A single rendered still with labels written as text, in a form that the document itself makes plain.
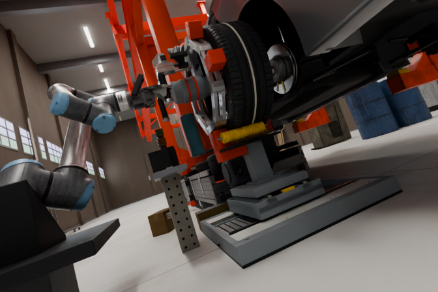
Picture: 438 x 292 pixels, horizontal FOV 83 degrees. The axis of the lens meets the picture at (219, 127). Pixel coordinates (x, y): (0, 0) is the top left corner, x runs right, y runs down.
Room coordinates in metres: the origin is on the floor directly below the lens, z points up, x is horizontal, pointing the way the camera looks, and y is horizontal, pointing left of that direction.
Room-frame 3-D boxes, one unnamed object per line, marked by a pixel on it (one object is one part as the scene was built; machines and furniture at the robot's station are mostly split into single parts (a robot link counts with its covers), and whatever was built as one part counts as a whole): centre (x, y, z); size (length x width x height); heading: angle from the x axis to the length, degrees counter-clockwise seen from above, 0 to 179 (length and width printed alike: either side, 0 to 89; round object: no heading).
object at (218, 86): (1.40, 0.02, 0.85); 0.54 x 0.07 x 0.54; 18
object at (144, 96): (1.14, 0.30, 0.80); 0.12 x 0.08 x 0.09; 108
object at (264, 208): (1.46, -0.14, 0.13); 0.50 x 0.36 x 0.10; 18
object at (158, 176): (1.45, 0.36, 0.44); 0.43 x 0.17 x 0.03; 18
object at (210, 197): (3.21, 0.16, 0.13); 2.47 x 0.85 x 0.27; 18
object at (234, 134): (1.32, -0.11, 0.51); 0.29 x 0.06 x 0.06; 108
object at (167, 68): (1.18, 0.16, 0.93); 0.09 x 0.05 x 0.05; 108
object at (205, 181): (3.09, 0.53, 0.28); 2.47 x 0.09 x 0.22; 18
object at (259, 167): (1.46, -0.14, 0.32); 0.40 x 0.30 x 0.28; 18
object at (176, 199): (1.48, 0.37, 0.21); 0.10 x 0.10 x 0.42; 18
